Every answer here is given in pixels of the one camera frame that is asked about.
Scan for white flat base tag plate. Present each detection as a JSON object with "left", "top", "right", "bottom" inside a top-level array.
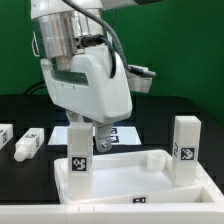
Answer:
[{"left": 48, "top": 126, "right": 141, "bottom": 145}]

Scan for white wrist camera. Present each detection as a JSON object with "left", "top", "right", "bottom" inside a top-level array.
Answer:
[{"left": 126, "top": 65, "right": 156, "bottom": 93}]

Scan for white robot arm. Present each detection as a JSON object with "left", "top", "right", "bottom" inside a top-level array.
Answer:
[{"left": 31, "top": 0, "right": 161, "bottom": 152}]

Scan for grey arm hose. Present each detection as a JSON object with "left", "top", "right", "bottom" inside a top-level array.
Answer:
[{"left": 61, "top": 0, "right": 148, "bottom": 80}]

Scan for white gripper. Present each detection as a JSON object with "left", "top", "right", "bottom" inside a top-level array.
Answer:
[{"left": 41, "top": 54, "right": 132, "bottom": 153}]

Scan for white L-shaped fence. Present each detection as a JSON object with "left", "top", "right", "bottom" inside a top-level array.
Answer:
[{"left": 0, "top": 163, "right": 224, "bottom": 224}]

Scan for black cable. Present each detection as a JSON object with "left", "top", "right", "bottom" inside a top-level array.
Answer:
[{"left": 22, "top": 79, "right": 48, "bottom": 96}]

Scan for white square desk top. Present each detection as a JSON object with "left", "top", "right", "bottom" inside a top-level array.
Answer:
[{"left": 54, "top": 150, "right": 212, "bottom": 204}]

